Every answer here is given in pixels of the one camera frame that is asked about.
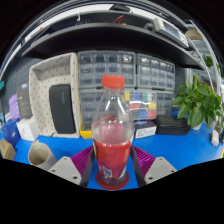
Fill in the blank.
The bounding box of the white cardboard box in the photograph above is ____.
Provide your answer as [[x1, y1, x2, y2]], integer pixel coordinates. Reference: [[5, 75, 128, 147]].
[[16, 116, 41, 142]]

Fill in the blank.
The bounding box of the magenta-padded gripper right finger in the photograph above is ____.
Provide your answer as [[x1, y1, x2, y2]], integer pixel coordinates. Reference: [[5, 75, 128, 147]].
[[129, 144, 178, 188]]

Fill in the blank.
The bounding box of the grey small-parts drawer cabinet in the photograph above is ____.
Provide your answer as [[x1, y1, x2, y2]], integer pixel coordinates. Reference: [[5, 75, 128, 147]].
[[79, 87, 105, 129], [136, 53, 177, 91], [77, 49, 137, 90]]

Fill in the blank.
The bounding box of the clear organizer with coloured parts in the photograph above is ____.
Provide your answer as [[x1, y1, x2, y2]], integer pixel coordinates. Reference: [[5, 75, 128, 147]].
[[123, 90, 158, 121]]

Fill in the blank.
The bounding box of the black rectangular speaker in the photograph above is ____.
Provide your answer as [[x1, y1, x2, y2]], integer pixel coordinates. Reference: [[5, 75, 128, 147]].
[[48, 83, 77, 135]]

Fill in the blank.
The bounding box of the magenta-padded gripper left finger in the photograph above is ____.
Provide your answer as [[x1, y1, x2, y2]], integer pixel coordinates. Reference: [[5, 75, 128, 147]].
[[48, 145, 98, 188]]

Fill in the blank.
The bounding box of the blue bag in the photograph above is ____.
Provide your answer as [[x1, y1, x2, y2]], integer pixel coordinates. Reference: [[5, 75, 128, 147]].
[[0, 119, 22, 147]]

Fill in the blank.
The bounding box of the black wall shelf unit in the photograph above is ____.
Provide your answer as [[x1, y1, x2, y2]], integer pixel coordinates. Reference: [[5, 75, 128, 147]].
[[21, 3, 205, 71]]

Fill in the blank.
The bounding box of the brown cardboard box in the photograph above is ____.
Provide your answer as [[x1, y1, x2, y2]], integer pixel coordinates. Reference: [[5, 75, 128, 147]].
[[0, 137, 17, 161]]

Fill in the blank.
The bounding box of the black and white carton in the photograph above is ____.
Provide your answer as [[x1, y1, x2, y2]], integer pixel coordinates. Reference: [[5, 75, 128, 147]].
[[133, 119, 158, 140]]

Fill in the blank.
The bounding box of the dark grey flat box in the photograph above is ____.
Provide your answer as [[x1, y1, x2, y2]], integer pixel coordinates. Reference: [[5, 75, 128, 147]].
[[16, 83, 34, 120]]

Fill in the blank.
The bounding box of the green potted plant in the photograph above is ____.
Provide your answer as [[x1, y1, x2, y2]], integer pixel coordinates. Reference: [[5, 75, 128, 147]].
[[172, 74, 224, 131]]

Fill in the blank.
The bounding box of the black zip case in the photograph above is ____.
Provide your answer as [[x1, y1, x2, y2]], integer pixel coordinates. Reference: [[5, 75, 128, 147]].
[[154, 114, 192, 136]]

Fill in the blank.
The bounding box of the beige ceramic mug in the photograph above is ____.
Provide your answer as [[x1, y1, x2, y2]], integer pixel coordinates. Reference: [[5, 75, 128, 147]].
[[27, 140, 59, 171]]

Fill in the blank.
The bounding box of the white perforated storage box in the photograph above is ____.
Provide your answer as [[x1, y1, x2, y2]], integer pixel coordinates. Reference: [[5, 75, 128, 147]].
[[28, 52, 83, 139]]

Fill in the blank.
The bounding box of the clear red-labelled drink bottle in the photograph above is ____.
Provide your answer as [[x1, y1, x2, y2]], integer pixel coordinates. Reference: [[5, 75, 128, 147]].
[[90, 74, 136, 188]]

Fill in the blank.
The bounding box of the purple plastic bag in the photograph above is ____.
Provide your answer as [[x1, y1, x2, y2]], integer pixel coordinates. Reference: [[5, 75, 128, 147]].
[[7, 92, 22, 122]]

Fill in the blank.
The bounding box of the small yellow box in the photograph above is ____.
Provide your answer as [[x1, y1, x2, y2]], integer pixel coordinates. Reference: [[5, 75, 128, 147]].
[[79, 123, 94, 140]]

